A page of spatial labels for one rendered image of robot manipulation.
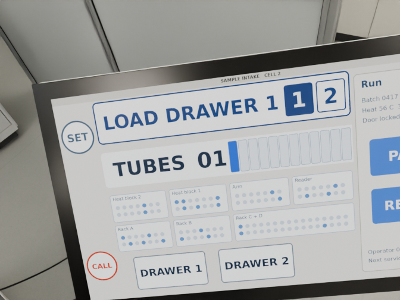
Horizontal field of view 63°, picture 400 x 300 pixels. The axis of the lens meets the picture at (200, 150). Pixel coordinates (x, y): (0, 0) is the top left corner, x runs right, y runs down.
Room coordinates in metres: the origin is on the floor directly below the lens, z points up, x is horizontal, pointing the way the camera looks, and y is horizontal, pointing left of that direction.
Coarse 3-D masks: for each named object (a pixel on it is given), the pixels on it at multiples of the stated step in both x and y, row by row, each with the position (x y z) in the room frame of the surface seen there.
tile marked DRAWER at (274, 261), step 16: (224, 256) 0.16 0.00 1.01; (240, 256) 0.16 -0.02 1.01; (256, 256) 0.16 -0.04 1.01; (272, 256) 0.15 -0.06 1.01; (288, 256) 0.15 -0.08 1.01; (224, 272) 0.15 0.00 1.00; (240, 272) 0.15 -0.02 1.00; (256, 272) 0.14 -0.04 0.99; (272, 272) 0.14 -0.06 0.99; (288, 272) 0.14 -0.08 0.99
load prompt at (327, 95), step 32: (160, 96) 0.30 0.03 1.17; (192, 96) 0.30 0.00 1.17; (224, 96) 0.29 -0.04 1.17; (256, 96) 0.28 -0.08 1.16; (288, 96) 0.27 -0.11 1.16; (320, 96) 0.27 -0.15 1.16; (96, 128) 0.29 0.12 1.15; (128, 128) 0.29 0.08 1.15; (160, 128) 0.28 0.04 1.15; (192, 128) 0.27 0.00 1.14; (224, 128) 0.27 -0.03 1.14
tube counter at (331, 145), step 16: (320, 128) 0.24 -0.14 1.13; (336, 128) 0.24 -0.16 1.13; (208, 144) 0.26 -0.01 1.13; (224, 144) 0.25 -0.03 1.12; (240, 144) 0.25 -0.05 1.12; (256, 144) 0.25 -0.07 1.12; (272, 144) 0.24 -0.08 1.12; (288, 144) 0.24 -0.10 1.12; (304, 144) 0.24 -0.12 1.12; (320, 144) 0.23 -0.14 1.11; (336, 144) 0.23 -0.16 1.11; (352, 144) 0.23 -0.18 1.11; (208, 160) 0.24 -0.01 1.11; (224, 160) 0.24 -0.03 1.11; (240, 160) 0.24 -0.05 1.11; (256, 160) 0.23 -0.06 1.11; (272, 160) 0.23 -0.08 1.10; (288, 160) 0.23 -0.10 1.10; (304, 160) 0.22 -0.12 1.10; (320, 160) 0.22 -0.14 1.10; (336, 160) 0.22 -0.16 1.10; (352, 160) 0.21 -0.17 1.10; (208, 176) 0.23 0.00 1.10
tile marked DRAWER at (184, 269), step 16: (144, 256) 0.18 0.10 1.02; (160, 256) 0.18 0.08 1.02; (176, 256) 0.17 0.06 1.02; (192, 256) 0.17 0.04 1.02; (144, 272) 0.17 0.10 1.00; (160, 272) 0.16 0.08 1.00; (176, 272) 0.16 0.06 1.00; (192, 272) 0.16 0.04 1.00; (144, 288) 0.15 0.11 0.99; (160, 288) 0.15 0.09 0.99
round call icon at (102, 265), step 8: (88, 256) 0.20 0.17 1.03; (96, 256) 0.19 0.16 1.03; (104, 256) 0.19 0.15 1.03; (112, 256) 0.19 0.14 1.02; (88, 264) 0.19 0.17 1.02; (96, 264) 0.19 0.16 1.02; (104, 264) 0.18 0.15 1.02; (112, 264) 0.18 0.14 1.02; (88, 272) 0.18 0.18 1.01; (96, 272) 0.18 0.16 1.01; (104, 272) 0.18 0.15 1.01; (112, 272) 0.18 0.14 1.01; (96, 280) 0.17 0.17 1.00; (104, 280) 0.17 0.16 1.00; (112, 280) 0.17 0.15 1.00
